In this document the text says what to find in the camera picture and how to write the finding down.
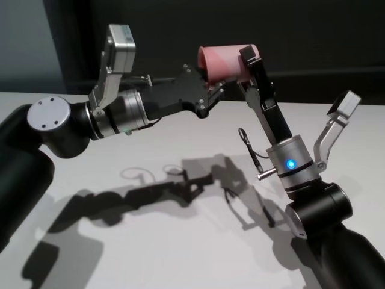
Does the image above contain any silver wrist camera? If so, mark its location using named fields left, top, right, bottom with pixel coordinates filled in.
left=88, top=23, right=138, bottom=117
left=312, top=90, right=362, bottom=171

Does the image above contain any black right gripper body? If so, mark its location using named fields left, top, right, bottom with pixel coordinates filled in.
left=254, top=98, right=293, bottom=147

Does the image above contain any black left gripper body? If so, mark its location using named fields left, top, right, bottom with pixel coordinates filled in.
left=141, top=63, right=212, bottom=120

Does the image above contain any dark grey partition panel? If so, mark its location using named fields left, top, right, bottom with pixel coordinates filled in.
left=90, top=0, right=385, bottom=79

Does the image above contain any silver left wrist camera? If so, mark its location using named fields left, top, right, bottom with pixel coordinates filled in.
left=88, top=23, right=138, bottom=117

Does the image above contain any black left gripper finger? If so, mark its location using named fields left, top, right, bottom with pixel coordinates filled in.
left=206, top=80, right=226, bottom=111

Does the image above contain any pink plastic cup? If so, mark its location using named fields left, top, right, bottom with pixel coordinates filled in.
left=197, top=44, right=261, bottom=88

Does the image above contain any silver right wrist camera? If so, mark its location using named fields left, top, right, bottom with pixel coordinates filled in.
left=312, top=90, right=362, bottom=171

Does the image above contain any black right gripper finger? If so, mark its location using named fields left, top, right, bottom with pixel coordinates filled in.
left=237, top=81, right=264, bottom=110
left=239, top=45, right=276, bottom=105

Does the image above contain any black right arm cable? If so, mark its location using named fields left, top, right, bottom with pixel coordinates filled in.
left=237, top=128, right=273, bottom=169

